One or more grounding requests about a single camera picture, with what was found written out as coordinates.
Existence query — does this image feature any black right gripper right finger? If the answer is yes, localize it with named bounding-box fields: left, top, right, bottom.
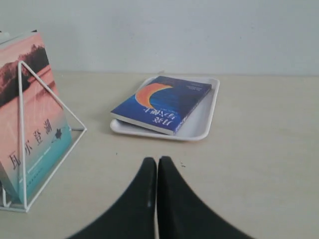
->
left=157, top=156, right=251, bottom=239

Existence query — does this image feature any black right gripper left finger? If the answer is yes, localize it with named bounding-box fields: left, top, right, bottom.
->
left=70, top=157, right=157, bottom=239

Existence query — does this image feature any blue moon cover book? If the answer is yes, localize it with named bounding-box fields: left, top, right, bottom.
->
left=111, top=76, right=213, bottom=135

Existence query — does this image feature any pink teal lake book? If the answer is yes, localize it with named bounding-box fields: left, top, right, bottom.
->
left=0, top=32, right=72, bottom=203

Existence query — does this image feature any white plastic tray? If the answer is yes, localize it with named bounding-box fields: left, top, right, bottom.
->
left=110, top=76, right=220, bottom=141

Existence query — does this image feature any white wire book rack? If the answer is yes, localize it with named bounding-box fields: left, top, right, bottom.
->
left=0, top=60, right=87, bottom=213

